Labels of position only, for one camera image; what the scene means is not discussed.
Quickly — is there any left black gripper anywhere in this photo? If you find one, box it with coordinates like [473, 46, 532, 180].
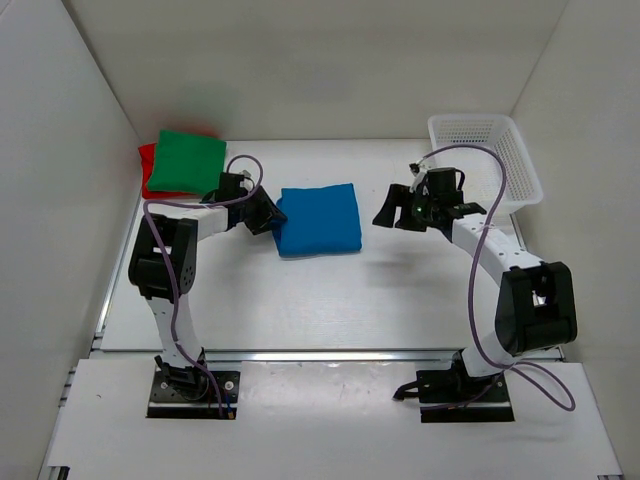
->
[237, 186, 287, 236]

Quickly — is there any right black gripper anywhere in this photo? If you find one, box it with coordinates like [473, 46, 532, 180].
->
[373, 185, 438, 233]

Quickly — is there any blue t shirt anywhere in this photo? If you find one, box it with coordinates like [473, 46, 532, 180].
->
[273, 183, 362, 258]

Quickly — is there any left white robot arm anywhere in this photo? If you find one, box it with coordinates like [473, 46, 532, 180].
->
[128, 172, 287, 401]

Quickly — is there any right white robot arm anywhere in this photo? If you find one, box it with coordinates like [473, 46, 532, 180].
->
[373, 167, 578, 406]

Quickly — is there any white plastic basket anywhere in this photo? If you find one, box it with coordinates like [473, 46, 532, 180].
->
[426, 114, 543, 215]

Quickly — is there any green folded t shirt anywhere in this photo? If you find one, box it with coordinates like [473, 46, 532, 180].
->
[146, 130, 227, 196]

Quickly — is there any red folded t shirt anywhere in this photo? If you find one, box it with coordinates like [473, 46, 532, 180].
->
[138, 143, 166, 200]

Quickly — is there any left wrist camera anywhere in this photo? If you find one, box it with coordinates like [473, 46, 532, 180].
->
[240, 171, 255, 194]

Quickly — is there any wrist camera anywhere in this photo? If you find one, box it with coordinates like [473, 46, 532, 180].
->
[240, 171, 255, 194]
[409, 159, 429, 193]

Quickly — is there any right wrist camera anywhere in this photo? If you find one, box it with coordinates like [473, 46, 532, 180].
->
[409, 159, 429, 193]

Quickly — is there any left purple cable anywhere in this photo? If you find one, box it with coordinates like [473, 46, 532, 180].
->
[142, 153, 265, 419]

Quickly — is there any purple cable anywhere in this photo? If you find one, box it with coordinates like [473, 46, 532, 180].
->
[142, 153, 265, 419]
[419, 144, 577, 413]

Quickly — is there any aluminium rail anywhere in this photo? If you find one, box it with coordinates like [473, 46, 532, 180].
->
[89, 348, 565, 362]

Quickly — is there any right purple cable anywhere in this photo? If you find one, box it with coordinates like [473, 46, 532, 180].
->
[419, 144, 577, 413]

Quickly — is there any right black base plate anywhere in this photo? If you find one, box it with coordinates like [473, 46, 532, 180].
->
[392, 369, 515, 424]

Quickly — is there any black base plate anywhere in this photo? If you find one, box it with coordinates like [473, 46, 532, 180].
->
[146, 370, 241, 421]
[392, 369, 515, 424]

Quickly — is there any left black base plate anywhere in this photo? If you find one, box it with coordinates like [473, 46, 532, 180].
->
[146, 370, 241, 421]

